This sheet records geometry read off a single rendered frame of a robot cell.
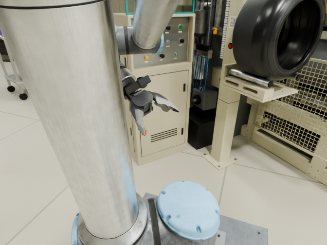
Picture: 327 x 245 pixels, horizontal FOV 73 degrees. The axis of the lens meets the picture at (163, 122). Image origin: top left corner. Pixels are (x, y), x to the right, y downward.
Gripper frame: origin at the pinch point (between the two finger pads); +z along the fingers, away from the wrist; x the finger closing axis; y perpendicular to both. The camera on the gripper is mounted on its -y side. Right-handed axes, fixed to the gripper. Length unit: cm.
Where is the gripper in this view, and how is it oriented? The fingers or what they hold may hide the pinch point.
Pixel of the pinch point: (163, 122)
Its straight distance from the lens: 71.5
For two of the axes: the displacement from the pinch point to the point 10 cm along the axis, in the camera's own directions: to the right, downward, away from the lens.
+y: -1.4, 4.9, 8.6
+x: -7.5, 5.2, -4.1
